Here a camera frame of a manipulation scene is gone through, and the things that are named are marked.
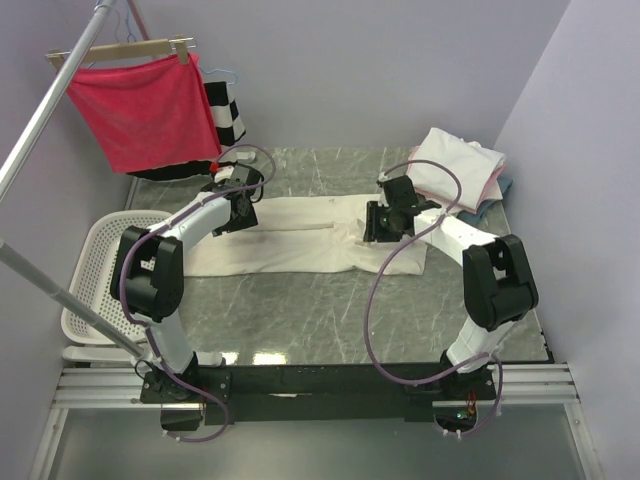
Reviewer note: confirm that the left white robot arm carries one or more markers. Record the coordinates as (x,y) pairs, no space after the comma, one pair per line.
(148,277)

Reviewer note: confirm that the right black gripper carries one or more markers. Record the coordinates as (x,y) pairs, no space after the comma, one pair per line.
(372,230)

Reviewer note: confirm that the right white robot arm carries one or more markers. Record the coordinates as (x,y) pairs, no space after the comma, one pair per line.
(498,284)

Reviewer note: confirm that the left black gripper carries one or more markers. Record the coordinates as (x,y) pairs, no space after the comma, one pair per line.
(249,221)

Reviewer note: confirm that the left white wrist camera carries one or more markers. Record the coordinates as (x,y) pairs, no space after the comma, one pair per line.
(220,172)

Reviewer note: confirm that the white plastic laundry basket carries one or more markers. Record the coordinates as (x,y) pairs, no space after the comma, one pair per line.
(93,273)

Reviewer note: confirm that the cream white t shirt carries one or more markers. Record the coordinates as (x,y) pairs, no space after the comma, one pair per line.
(321,234)

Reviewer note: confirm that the folded blue t shirt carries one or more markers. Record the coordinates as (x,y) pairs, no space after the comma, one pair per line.
(503,185)

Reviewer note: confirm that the folded white t shirt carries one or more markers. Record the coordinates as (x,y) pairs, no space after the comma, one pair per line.
(460,165)

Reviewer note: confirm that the silver clothes rack pole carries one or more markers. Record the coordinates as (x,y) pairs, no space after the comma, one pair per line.
(42,115)

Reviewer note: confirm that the black white striped cloth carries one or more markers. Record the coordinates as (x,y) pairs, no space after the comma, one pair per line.
(229,126)

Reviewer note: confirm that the red hanging towel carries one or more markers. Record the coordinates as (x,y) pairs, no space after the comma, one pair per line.
(147,116)

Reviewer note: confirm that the wooden clip hanger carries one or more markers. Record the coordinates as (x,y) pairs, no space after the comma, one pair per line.
(178,45)

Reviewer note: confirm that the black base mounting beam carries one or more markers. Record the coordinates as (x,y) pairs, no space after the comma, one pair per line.
(306,393)

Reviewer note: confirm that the blue wire hanger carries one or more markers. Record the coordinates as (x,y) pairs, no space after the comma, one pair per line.
(229,77)

